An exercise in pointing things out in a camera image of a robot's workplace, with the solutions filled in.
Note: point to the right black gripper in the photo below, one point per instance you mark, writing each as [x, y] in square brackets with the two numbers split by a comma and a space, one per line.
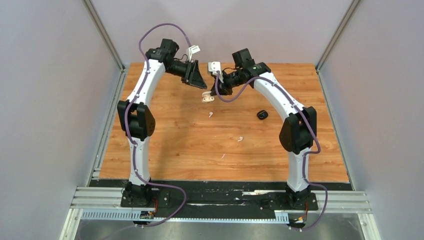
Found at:
[223, 88]

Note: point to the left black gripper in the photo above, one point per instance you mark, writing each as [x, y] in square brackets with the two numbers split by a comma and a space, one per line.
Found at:
[192, 76]

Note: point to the white earbud charging case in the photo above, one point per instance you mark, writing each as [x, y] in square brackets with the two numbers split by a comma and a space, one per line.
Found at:
[207, 97]

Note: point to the black earbud charging case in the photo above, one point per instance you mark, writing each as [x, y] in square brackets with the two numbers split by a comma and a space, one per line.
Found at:
[263, 114]

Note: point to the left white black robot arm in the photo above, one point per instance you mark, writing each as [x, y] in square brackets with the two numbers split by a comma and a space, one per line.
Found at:
[136, 118]

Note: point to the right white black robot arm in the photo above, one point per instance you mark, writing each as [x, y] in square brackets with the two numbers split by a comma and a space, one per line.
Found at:
[299, 129]

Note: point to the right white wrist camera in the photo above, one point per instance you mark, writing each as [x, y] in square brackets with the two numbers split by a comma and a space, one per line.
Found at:
[214, 69]

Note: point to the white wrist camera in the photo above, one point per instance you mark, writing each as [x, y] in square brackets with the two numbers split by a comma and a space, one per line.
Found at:
[214, 69]
[190, 51]

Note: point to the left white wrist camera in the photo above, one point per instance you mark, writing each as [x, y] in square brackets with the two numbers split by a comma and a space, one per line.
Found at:
[190, 51]

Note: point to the left aluminium corner post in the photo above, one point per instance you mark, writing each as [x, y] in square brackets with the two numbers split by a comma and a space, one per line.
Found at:
[95, 17]

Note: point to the aluminium corner post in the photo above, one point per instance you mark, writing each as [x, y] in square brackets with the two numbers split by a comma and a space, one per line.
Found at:
[95, 17]
[354, 4]

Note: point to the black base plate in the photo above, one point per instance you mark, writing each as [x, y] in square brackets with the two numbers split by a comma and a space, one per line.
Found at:
[222, 200]

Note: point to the right aluminium corner post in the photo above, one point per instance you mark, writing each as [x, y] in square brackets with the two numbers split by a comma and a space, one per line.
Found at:
[354, 4]

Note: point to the aluminium frame rail front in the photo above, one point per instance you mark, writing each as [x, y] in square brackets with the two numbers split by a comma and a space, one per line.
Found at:
[338, 201]

